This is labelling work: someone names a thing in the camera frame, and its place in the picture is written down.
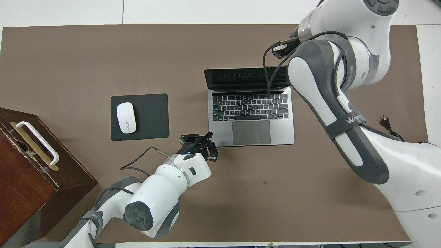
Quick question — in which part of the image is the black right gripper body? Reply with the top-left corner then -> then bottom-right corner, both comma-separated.
272,37 -> 301,58

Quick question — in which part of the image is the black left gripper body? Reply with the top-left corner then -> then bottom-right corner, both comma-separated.
176,138 -> 212,161

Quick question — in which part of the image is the silver grey laptop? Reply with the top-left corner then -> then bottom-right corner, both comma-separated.
204,66 -> 295,148

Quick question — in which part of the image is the black mouse pad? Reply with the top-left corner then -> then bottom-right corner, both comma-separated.
110,93 -> 170,141

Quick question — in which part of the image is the brown table mat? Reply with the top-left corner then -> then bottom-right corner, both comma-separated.
0,24 -> 429,243

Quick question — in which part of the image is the white computer mouse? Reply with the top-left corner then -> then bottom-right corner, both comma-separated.
116,102 -> 137,134

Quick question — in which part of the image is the brown wooden drawer box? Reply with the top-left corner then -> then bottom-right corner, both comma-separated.
0,107 -> 98,248

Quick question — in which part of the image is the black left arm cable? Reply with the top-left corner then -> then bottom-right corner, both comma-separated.
88,146 -> 170,248

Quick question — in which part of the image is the black lamp power cable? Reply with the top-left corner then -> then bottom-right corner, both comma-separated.
380,116 -> 405,142

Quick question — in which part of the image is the white drawer handle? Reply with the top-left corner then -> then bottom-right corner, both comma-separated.
15,121 -> 60,166

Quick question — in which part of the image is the brass handle plate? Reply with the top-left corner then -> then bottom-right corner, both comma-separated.
9,121 -> 59,171

